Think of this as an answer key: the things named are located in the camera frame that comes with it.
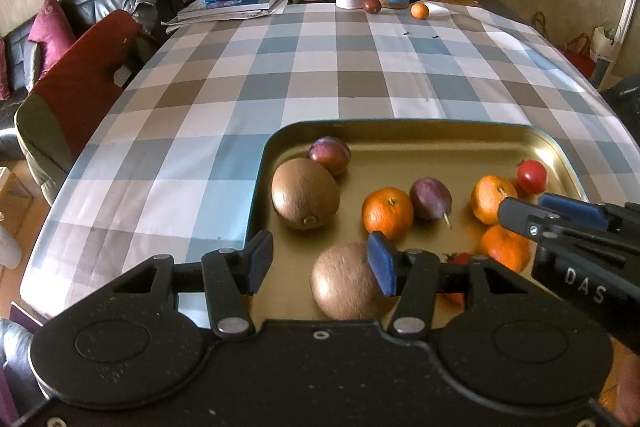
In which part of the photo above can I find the dark cloth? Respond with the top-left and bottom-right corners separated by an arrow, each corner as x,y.
597,74 -> 640,148

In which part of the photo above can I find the red chair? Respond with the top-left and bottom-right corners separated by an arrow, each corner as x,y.
15,9 -> 161,208

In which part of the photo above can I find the red tomato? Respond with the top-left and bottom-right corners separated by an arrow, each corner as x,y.
516,159 -> 548,194
442,252 -> 473,305

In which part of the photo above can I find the gold metal tray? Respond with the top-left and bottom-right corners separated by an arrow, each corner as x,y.
245,119 -> 591,323

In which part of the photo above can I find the stack of books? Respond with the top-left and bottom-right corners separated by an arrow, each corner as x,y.
165,0 -> 288,28

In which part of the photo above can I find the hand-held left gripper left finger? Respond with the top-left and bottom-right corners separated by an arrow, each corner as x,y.
112,229 -> 275,341

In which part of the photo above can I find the white bag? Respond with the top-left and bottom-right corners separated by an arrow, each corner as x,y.
590,24 -> 623,62

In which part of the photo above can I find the red bag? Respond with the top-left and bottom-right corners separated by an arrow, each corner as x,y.
560,32 -> 598,78

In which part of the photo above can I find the magenta cushion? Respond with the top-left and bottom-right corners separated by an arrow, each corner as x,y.
0,37 -> 11,100
27,0 -> 77,78

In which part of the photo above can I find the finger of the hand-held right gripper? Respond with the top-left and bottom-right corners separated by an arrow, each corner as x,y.
497,196 -> 553,242
539,193 -> 623,232

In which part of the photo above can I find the brown bag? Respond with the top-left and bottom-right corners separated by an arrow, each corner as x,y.
531,12 -> 551,40

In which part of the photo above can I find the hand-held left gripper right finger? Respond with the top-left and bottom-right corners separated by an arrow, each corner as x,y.
367,230 -> 531,341

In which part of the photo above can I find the checked tablecloth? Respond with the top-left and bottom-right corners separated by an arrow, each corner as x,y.
20,0 -> 640,323

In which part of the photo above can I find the black leather sofa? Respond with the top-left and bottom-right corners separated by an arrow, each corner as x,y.
0,0 -> 156,158

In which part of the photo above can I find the brown kiwi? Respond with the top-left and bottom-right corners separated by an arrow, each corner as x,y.
271,158 -> 341,231
310,242 -> 398,321

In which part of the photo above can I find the person's right hand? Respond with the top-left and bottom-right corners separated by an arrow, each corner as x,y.
617,352 -> 640,425

